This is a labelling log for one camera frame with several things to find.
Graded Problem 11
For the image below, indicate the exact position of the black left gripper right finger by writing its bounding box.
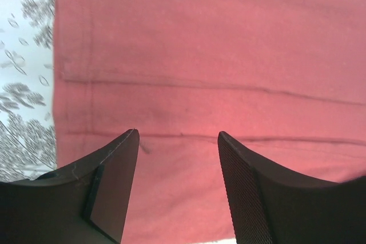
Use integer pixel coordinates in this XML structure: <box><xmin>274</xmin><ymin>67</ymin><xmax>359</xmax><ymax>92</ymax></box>
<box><xmin>217</xmin><ymin>131</ymin><xmax>365</xmax><ymax>244</ymax></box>

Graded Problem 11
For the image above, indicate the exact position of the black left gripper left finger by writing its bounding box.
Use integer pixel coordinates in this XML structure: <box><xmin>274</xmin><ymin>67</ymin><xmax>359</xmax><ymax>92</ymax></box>
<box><xmin>1</xmin><ymin>129</ymin><xmax>140</xmax><ymax>244</ymax></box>

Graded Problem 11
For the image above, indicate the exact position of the pink t-shirt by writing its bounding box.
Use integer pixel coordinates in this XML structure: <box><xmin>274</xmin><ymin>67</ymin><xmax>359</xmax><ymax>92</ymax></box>
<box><xmin>53</xmin><ymin>0</ymin><xmax>365</xmax><ymax>243</ymax></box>

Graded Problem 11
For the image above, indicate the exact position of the floral tablecloth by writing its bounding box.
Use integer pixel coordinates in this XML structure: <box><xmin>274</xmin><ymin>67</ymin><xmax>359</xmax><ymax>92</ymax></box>
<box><xmin>1</xmin><ymin>0</ymin><xmax>57</xmax><ymax>170</ymax></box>

